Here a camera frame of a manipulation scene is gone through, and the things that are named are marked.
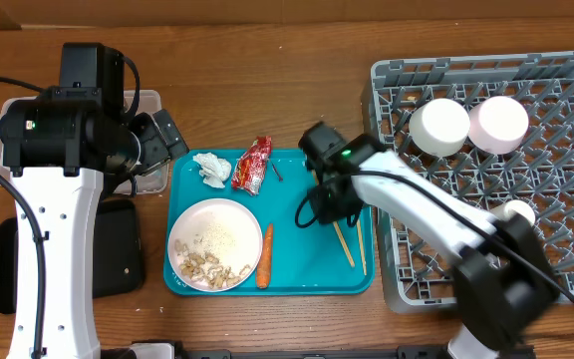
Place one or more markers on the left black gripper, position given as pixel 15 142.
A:
pixel 157 152

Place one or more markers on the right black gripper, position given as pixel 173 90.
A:
pixel 330 211

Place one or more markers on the wooden chopstick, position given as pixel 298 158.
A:
pixel 339 232
pixel 361 246

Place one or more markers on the white tissue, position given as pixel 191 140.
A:
pixel 214 171

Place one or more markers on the red snack wrapper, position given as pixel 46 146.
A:
pixel 250 169

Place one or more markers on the white bowl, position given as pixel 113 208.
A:
pixel 440 127

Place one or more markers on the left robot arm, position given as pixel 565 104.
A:
pixel 66 150

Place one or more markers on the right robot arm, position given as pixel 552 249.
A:
pixel 501 278

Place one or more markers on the grey dishwasher rack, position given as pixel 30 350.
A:
pixel 539 172

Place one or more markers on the teal serving tray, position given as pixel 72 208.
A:
pixel 309 261

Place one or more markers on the orange carrot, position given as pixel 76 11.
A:
pixel 263 269

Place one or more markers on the white plate with food scraps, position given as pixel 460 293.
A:
pixel 216 219

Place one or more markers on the black plastic tray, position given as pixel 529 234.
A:
pixel 118 265

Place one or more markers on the food scraps on plate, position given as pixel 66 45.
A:
pixel 213 266

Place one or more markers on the small white cup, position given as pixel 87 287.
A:
pixel 512 207

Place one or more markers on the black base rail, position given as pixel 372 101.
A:
pixel 175 350

